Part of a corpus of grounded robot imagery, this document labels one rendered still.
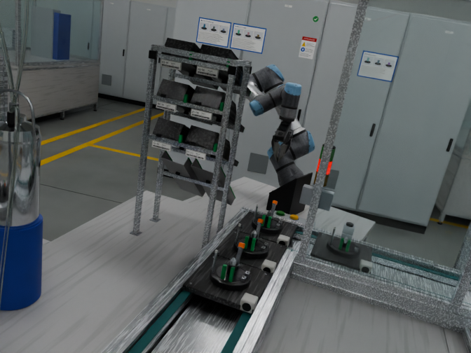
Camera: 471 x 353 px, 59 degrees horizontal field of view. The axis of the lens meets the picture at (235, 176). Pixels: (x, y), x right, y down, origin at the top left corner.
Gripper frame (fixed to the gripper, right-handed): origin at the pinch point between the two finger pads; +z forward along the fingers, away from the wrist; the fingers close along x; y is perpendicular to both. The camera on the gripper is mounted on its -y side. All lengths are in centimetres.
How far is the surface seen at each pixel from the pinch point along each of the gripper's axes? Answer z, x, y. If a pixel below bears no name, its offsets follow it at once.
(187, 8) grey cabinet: -71, 175, 250
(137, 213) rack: 27, 47, -42
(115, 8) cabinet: -65, 505, 606
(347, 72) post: -46, -24, -37
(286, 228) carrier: 26.2, -13.0, -15.5
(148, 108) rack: -18, 47, -42
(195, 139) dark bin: -9.4, 28.1, -35.8
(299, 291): 37, -27, -44
